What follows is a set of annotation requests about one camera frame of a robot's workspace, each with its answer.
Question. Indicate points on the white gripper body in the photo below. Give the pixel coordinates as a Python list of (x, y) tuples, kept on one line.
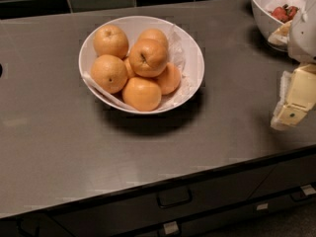
[(304, 37)]

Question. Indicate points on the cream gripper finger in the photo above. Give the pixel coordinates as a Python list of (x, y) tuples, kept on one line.
[(297, 96)]

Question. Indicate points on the white bowl with strawberries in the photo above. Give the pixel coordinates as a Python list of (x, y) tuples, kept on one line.
[(274, 32)]

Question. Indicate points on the white paper bowl liner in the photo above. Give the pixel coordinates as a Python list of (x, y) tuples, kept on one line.
[(183, 52)]

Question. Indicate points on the red strawberries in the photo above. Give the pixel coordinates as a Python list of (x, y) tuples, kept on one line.
[(284, 13)]

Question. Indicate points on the dark right drawer front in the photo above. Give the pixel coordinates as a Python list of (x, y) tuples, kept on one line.
[(287, 175)]

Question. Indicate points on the dark drawer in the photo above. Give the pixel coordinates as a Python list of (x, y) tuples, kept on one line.
[(193, 227), (122, 216), (287, 175)]

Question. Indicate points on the orange front bottom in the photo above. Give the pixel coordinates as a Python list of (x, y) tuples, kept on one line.
[(142, 94)]

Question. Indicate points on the dark lower drawer front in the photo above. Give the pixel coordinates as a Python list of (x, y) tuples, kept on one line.
[(193, 227)]

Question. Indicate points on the small hidden orange centre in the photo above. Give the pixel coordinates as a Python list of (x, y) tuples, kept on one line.
[(130, 72)]

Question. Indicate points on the dark upper drawer front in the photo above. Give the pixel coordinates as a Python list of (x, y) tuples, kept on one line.
[(122, 216)]

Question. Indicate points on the black drawer handle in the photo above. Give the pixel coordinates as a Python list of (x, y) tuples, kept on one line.
[(174, 197)]

